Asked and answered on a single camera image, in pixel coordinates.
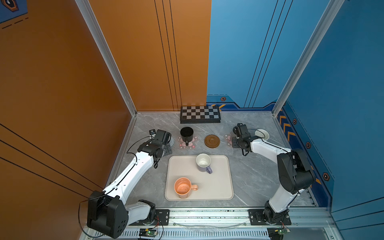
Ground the pink flower coaster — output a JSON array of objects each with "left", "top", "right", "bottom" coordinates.
[
  {"left": 177, "top": 136, "right": 199, "bottom": 150},
  {"left": 225, "top": 134, "right": 233, "bottom": 148}
]

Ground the brown wooden round coaster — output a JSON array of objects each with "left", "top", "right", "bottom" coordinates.
[{"left": 204, "top": 135, "right": 221, "bottom": 149}]

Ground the black mug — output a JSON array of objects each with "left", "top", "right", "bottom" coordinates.
[{"left": 180, "top": 127, "right": 194, "bottom": 146}]

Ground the orange pink mug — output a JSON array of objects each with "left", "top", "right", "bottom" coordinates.
[{"left": 174, "top": 178, "right": 199, "bottom": 199}]

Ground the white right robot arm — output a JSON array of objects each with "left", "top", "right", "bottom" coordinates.
[{"left": 232, "top": 136, "right": 316, "bottom": 225}]

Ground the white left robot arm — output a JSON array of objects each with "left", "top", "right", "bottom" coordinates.
[{"left": 86, "top": 139, "right": 170, "bottom": 239}]

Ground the black white chessboard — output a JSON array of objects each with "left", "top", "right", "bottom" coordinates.
[{"left": 180, "top": 106, "right": 221, "bottom": 124}]

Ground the white lavender mug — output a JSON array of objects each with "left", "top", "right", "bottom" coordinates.
[{"left": 196, "top": 154, "right": 213, "bottom": 174}]

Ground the beige serving tray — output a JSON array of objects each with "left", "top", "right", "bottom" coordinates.
[{"left": 165, "top": 155, "right": 234, "bottom": 201}]

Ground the green circuit board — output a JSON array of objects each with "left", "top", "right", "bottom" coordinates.
[{"left": 139, "top": 229, "right": 158, "bottom": 239}]

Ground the small right circuit board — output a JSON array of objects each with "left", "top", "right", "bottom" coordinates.
[{"left": 267, "top": 228, "right": 291, "bottom": 240}]

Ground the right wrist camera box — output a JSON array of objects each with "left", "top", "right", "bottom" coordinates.
[{"left": 233, "top": 123, "right": 252, "bottom": 139}]

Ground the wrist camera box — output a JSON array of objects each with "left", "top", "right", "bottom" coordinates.
[
  {"left": 233, "top": 123, "right": 252, "bottom": 139},
  {"left": 149, "top": 129, "right": 172, "bottom": 147}
]

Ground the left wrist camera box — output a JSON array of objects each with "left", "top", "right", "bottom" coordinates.
[{"left": 149, "top": 129, "right": 172, "bottom": 147}]

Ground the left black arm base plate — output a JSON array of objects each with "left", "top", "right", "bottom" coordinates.
[{"left": 130, "top": 209, "right": 170, "bottom": 227}]

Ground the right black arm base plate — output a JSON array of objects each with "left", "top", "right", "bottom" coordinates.
[{"left": 248, "top": 208, "right": 292, "bottom": 226}]

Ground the aluminium front rail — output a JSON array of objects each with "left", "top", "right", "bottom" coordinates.
[{"left": 78, "top": 206, "right": 344, "bottom": 240}]

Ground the aluminium left corner post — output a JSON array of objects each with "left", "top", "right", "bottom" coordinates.
[{"left": 75, "top": 0, "right": 137, "bottom": 117}]

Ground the aluminium corner post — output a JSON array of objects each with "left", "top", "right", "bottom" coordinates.
[
  {"left": 272, "top": 0, "right": 345, "bottom": 117},
  {"left": 75, "top": 0, "right": 137, "bottom": 117}
]

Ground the aluminium right corner post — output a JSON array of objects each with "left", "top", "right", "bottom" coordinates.
[{"left": 272, "top": 0, "right": 345, "bottom": 117}]

